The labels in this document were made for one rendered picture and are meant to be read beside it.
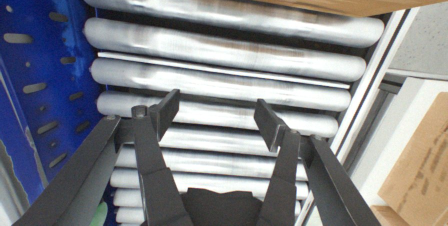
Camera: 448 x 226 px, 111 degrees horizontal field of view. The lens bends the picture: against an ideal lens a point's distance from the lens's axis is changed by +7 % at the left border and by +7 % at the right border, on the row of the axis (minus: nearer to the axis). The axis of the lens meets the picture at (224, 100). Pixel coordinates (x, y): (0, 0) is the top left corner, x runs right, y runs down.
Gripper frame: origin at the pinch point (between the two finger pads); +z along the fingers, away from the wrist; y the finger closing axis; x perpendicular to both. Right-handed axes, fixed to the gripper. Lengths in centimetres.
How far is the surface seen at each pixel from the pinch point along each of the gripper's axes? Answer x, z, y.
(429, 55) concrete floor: 18, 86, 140
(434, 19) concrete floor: 38, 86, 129
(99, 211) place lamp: -28.0, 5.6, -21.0
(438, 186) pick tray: -12.4, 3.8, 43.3
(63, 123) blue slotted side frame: -9.1, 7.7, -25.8
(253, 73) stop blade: 3.1, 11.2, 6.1
